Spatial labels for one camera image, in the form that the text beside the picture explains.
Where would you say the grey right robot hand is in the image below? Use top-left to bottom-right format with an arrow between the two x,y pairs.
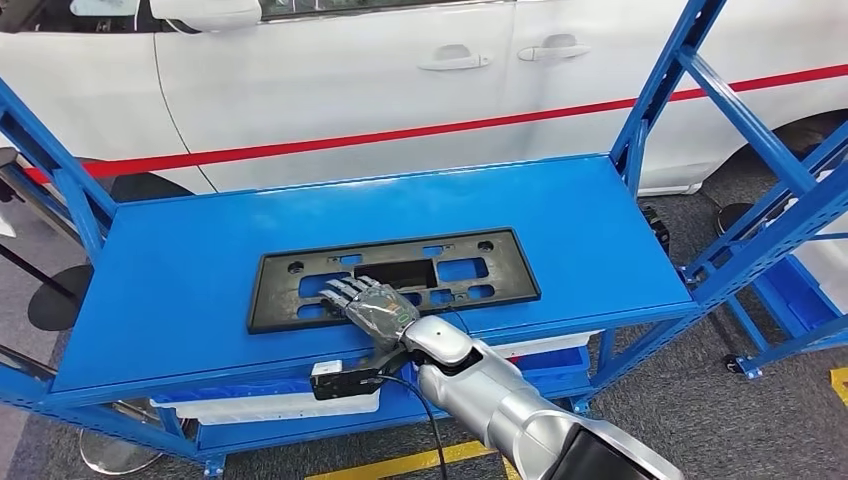
319,274 -> 422,352

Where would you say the black plastic plate part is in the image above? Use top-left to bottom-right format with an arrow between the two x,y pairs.
246,227 -> 543,336

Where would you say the blue metal shelf rack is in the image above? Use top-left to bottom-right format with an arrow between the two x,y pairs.
725,228 -> 848,380
0,0 -> 848,478

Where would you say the blue plastic crate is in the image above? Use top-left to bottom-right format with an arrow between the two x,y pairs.
755,258 -> 843,346
152,377 -> 313,405
513,344 -> 593,392

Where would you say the red barrier belt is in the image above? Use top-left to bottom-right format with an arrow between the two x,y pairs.
23,62 -> 848,185

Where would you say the white car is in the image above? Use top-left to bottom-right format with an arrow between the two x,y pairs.
0,0 -> 848,197

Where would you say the black stanchion pole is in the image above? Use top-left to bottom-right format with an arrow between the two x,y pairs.
0,245 -> 94,333

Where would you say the black round stanchion base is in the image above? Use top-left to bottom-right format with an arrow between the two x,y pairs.
714,201 -> 757,238

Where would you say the black camera bracket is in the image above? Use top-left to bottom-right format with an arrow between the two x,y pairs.
357,344 -> 425,382

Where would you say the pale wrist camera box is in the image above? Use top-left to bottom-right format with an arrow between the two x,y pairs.
309,359 -> 384,403

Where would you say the black cable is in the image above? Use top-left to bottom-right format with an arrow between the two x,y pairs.
377,374 -> 452,480

